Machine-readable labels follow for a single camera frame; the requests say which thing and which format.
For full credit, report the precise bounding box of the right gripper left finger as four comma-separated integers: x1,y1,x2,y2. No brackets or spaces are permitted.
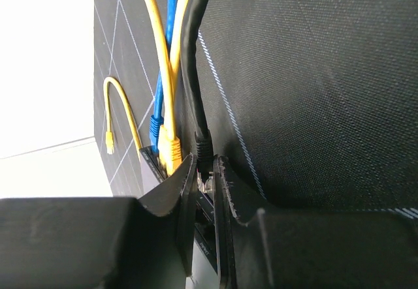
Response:
0,152,198,289

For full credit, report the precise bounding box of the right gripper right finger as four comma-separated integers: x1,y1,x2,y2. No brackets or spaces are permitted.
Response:
213,156,417,288

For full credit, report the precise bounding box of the black network switch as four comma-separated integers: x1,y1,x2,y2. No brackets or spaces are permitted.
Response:
137,147,217,288

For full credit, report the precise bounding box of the yellow ethernet cable long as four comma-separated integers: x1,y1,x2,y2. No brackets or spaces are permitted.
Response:
144,0,182,175

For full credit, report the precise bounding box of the black ethernet cable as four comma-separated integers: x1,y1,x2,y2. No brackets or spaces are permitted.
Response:
179,0,223,185

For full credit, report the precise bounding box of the yellow ethernet cable short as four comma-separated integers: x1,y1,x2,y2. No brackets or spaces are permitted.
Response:
163,0,199,133

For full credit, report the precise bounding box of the blue ethernet cable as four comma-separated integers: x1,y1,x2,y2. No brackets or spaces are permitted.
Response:
148,0,180,155

